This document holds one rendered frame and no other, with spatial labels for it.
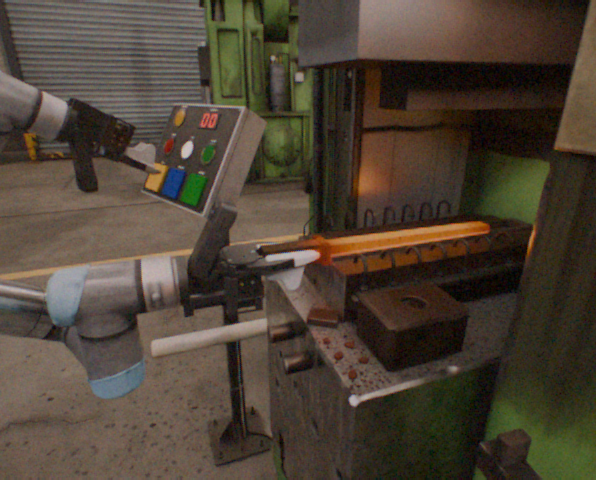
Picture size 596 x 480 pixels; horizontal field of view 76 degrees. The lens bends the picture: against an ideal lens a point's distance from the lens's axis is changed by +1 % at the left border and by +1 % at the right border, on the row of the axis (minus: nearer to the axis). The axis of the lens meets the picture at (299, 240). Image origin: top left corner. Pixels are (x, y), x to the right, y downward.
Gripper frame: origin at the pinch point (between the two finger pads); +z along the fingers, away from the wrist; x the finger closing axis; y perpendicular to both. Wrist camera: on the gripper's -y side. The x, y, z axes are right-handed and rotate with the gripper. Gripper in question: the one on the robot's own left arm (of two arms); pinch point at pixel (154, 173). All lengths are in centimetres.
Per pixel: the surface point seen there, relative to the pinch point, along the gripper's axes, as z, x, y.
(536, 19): 9, -64, 36
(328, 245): 5.7, -48.4, -1.8
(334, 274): 7, -50, -6
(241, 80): 235, 348, 168
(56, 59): 124, 739, 147
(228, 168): 13.1, -7.0, 7.6
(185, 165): 11.2, 8.4, 5.3
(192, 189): 10.4, 0.0, -0.1
